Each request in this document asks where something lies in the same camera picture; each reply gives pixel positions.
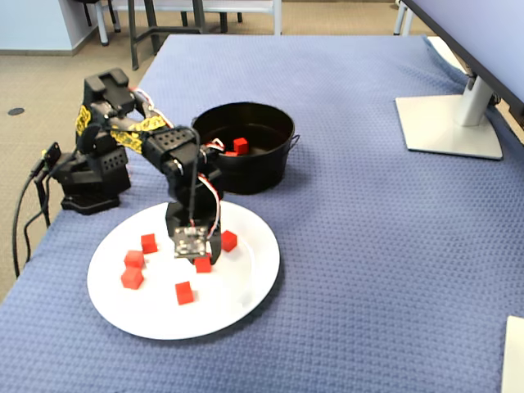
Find white table leg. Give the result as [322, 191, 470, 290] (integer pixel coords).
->
[392, 0, 415, 37]

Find black metal bucket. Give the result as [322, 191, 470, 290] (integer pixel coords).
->
[191, 101, 301, 196]

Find white round plate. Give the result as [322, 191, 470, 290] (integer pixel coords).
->
[86, 199, 282, 341]

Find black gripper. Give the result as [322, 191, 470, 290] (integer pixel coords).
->
[165, 196, 224, 266]

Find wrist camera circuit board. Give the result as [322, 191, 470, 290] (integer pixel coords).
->
[173, 224, 209, 260]

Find black camera cable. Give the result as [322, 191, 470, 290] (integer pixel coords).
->
[186, 130, 202, 226]

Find dark grey table frame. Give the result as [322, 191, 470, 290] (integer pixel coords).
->
[127, 0, 206, 71]

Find black base cable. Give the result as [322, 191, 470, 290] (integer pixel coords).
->
[11, 163, 50, 279]
[23, 175, 52, 263]

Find monitor with silver stand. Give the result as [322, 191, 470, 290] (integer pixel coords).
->
[395, 0, 524, 161]

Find black chair legs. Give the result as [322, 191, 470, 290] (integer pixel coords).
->
[77, 0, 122, 34]
[179, 8, 244, 34]

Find yellow patterned tape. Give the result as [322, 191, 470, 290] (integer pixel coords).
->
[75, 105, 167, 153]

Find white red servo wire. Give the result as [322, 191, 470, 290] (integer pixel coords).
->
[198, 138, 227, 243]
[129, 87, 169, 129]

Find blue woven table cloth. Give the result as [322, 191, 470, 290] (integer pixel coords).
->
[0, 34, 524, 393]

